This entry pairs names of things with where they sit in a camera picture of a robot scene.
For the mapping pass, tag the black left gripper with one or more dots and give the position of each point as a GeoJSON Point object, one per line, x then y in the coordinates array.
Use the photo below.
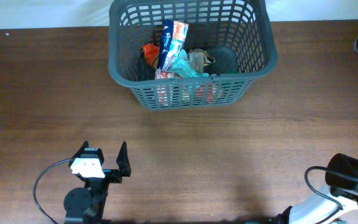
{"type": "Point", "coordinates": [114, 177]}

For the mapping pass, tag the red yellow spaghetti pack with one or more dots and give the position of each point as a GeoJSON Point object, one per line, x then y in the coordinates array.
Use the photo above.
{"type": "Point", "coordinates": [150, 54]}

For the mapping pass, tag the green wet wipes packet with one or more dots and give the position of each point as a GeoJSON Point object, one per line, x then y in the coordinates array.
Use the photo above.
{"type": "Point", "coordinates": [182, 68]}

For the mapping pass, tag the glutinous rice bag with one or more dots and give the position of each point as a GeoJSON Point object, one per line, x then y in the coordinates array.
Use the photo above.
{"type": "Point", "coordinates": [199, 59]}

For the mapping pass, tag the Kleenex tissue multipack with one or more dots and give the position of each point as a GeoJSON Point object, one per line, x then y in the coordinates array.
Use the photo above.
{"type": "Point", "coordinates": [171, 43]}

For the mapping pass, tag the green lid spice jar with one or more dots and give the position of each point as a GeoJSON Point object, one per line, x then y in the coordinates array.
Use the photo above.
{"type": "Point", "coordinates": [230, 91]}

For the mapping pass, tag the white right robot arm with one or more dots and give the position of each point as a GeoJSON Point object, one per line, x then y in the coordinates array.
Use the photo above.
{"type": "Point", "coordinates": [188, 180]}

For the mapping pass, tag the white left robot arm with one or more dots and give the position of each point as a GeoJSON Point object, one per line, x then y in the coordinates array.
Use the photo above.
{"type": "Point", "coordinates": [86, 204]}

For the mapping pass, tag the grey plastic basket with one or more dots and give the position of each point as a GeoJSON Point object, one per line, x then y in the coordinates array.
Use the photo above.
{"type": "Point", "coordinates": [237, 33]}

